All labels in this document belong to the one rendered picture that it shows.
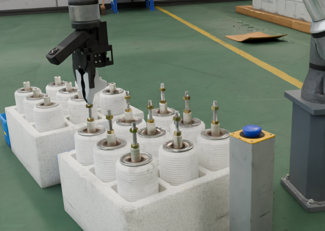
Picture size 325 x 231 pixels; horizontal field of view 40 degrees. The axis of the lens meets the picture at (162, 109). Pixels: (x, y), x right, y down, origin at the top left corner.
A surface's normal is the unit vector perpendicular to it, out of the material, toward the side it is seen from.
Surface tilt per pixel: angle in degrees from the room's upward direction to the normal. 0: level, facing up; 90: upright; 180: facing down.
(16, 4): 90
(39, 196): 0
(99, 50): 90
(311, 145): 90
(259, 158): 90
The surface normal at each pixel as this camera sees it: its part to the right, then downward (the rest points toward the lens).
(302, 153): -0.98, 0.10
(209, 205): 0.56, 0.23
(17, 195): -0.04, -0.95
